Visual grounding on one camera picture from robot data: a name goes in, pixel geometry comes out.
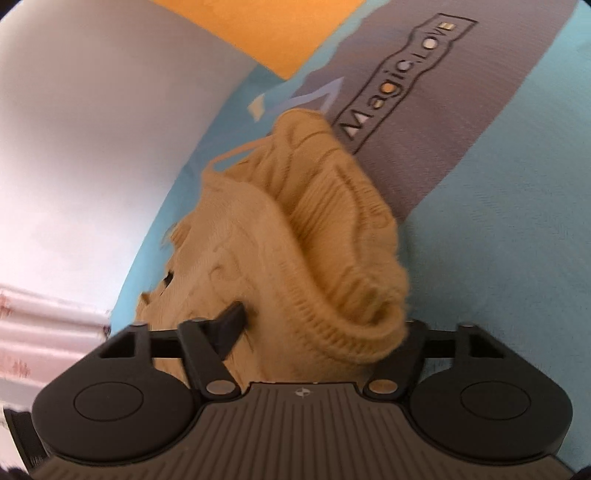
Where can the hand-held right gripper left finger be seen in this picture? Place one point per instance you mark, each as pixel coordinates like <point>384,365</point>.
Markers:
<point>231,325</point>

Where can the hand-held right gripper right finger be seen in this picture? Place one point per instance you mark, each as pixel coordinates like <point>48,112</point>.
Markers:
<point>418,341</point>

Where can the white curtain with lace trim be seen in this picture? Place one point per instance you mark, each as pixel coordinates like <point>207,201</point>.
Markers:
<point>41,337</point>

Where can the blue printed bed sheet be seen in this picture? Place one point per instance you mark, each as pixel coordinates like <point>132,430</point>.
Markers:
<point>498,184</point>

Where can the orange wooden panel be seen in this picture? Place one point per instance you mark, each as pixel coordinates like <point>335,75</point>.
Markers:
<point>277,32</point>

